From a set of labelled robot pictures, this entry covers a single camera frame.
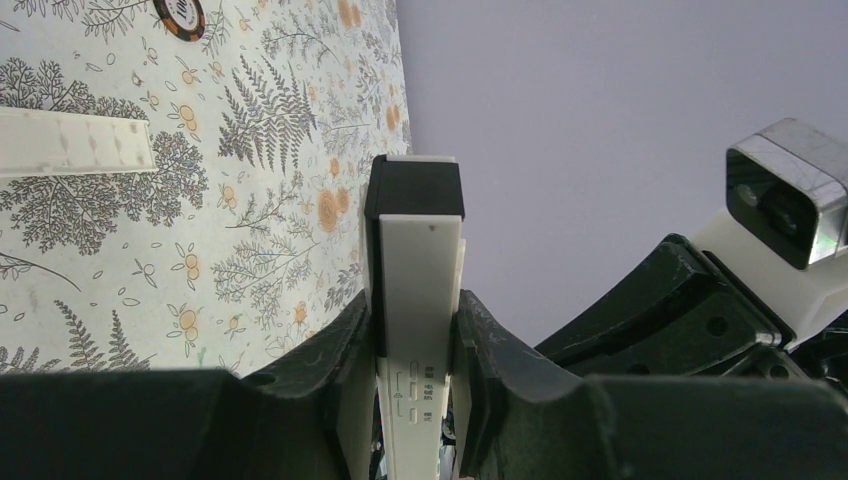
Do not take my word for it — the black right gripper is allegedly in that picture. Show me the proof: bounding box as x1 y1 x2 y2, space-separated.
535 234 847 394

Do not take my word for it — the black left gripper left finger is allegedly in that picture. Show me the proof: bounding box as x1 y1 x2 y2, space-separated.
1 294 371 479

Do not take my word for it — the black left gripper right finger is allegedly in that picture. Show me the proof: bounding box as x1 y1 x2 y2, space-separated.
453 290 847 479

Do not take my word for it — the white remote battery cover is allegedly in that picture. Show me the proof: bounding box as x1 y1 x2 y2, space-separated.
1 107 158 178

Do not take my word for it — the brown poker chip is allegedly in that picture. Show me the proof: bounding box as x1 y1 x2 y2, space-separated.
153 0 206 42

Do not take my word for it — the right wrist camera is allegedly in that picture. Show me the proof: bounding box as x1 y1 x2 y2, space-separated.
692 118 847 349

